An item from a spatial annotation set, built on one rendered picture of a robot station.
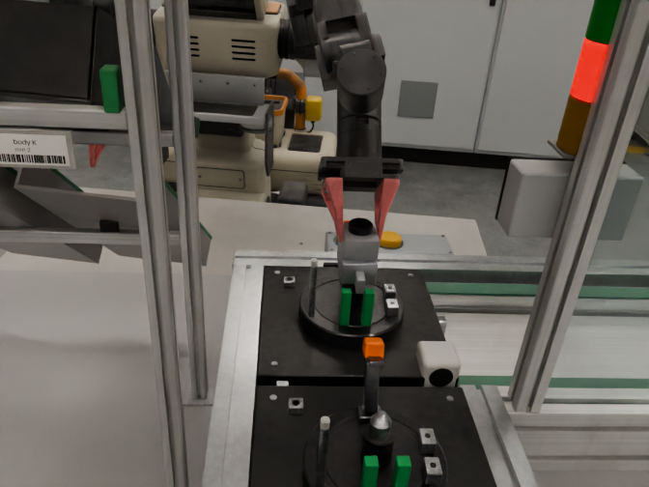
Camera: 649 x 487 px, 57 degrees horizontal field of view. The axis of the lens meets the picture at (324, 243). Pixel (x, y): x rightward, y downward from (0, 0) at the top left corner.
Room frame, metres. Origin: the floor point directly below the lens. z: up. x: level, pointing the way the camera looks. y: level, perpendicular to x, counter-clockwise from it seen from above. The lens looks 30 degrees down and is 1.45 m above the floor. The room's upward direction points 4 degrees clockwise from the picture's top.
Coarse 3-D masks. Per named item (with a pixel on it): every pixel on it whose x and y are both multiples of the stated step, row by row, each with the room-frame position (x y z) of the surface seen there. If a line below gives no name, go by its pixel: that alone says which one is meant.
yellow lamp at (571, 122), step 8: (568, 104) 0.55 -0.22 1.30; (576, 104) 0.54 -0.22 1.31; (584, 104) 0.53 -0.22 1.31; (568, 112) 0.55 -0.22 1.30; (576, 112) 0.54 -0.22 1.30; (584, 112) 0.53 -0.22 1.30; (568, 120) 0.54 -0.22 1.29; (576, 120) 0.54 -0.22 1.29; (584, 120) 0.53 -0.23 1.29; (560, 128) 0.55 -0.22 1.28; (568, 128) 0.54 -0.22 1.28; (576, 128) 0.53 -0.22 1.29; (560, 136) 0.55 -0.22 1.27; (568, 136) 0.54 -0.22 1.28; (576, 136) 0.53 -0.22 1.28; (560, 144) 0.54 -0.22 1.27; (568, 144) 0.54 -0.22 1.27; (576, 144) 0.53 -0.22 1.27; (568, 152) 0.53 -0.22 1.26; (576, 152) 0.53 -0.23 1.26
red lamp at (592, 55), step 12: (588, 48) 0.54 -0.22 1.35; (600, 48) 0.53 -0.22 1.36; (588, 60) 0.54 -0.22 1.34; (600, 60) 0.53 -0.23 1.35; (576, 72) 0.55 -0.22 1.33; (588, 72) 0.54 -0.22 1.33; (600, 72) 0.53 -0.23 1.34; (576, 84) 0.55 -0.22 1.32; (588, 84) 0.53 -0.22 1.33; (576, 96) 0.54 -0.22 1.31; (588, 96) 0.53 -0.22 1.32
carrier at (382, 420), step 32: (256, 416) 0.46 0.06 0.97; (288, 416) 0.46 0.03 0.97; (320, 416) 0.46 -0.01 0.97; (352, 416) 0.45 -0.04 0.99; (384, 416) 0.39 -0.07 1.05; (416, 416) 0.47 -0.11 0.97; (448, 416) 0.48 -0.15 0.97; (256, 448) 0.42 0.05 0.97; (288, 448) 0.42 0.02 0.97; (320, 448) 0.36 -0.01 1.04; (352, 448) 0.41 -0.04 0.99; (384, 448) 0.38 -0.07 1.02; (416, 448) 0.41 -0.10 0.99; (448, 448) 0.43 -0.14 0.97; (480, 448) 0.44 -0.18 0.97; (256, 480) 0.38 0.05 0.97; (288, 480) 0.38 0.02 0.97; (320, 480) 0.36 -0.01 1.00; (352, 480) 0.37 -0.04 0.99; (384, 480) 0.37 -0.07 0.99; (416, 480) 0.38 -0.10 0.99; (448, 480) 0.39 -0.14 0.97; (480, 480) 0.40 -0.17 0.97
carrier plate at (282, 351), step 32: (288, 288) 0.70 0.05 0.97; (416, 288) 0.73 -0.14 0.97; (288, 320) 0.63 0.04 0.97; (416, 320) 0.65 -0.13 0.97; (288, 352) 0.57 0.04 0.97; (320, 352) 0.57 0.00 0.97; (352, 352) 0.57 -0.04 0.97; (384, 352) 0.58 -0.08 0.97; (320, 384) 0.53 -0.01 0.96; (352, 384) 0.53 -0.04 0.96; (384, 384) 0.53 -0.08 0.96; (416, 384) 0.54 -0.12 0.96
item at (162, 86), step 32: (0, 0) 0.49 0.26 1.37; (0, 32) 0.48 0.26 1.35; (32, 32) 0.47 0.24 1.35; (64, 32) 0.47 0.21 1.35; (96, 32) 0.47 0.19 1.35; (0, 64) 0.47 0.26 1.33; (32, 64) 0.46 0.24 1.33; (64, 64) 0.46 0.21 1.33; (96, 64) 0.46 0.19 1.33; (160, 64) 0.60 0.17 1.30; (0, 96) 0.46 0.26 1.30; (32, 96) 0.45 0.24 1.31; (64, 96) 0.45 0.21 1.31; (96, 96) 0.46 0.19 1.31; (160, 96) 0.59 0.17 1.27; (160, 128) 0.60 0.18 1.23
